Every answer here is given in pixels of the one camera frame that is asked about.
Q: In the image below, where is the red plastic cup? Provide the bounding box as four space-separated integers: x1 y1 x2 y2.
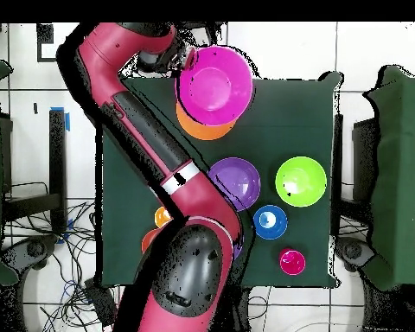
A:
278 247 307 277

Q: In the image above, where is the orange plastic cup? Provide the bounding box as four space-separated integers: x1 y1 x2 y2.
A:
154 206 174 229

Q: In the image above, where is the black stool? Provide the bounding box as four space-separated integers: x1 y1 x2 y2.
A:
177 22 227 48

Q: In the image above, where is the black metal stand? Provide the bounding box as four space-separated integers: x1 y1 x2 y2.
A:
4 108 67 239

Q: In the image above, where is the light green plastic bowl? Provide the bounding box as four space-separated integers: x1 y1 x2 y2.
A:
275 156 329 208

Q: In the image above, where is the black floor frame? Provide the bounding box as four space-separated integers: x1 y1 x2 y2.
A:
36 22 68 63

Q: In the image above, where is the purple plastic bowl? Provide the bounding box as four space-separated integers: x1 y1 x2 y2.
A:
207 156 262 213
233 238 246 261

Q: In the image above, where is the large pink plastic bowl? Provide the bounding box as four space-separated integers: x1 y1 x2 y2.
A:
175 45 256 127

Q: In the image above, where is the tangle of floor cables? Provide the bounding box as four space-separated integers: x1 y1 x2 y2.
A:
6 203 101 332

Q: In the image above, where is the large orange plastic bowl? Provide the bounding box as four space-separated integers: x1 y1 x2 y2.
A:
176 102 237 142

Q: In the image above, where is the small red-orange plastic bowl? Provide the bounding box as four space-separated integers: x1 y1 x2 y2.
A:
141 227 163 256

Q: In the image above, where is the blue plastic bowl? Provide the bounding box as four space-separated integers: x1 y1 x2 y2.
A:
252 204 289 240

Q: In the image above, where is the dark green tablecloth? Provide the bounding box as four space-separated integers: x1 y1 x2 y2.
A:
99 70 343 290

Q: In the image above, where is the black power brick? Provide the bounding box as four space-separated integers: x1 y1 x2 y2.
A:
84 278 118 327

